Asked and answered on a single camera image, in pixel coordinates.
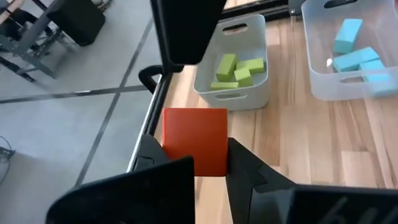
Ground black box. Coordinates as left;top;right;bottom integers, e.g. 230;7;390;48
46;0;106;47

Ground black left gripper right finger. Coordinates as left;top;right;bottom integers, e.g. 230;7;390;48
226;138;398;224

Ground grey plastic bin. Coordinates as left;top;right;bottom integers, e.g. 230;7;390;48
192;14;271;112

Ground clear plastic bin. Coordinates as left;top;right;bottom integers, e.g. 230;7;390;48
300;0;398;101

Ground small red cube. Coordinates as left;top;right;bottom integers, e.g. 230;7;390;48
162;107;229;177

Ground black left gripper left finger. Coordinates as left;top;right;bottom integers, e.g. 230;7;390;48
45;133;196;224

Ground grey metal table legs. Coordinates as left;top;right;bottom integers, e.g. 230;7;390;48
0;0;78;82

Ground black frame clamp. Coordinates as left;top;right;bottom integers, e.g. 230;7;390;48
138;64;165;94

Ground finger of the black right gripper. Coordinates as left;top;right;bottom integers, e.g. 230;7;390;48
150;0;228;73

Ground thin black floor cable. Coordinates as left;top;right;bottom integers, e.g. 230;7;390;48
0;135;16;184

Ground green block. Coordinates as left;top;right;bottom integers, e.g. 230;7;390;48
236;57;266;75
210;81;239;91
233;67;254;88
215;53;238;83

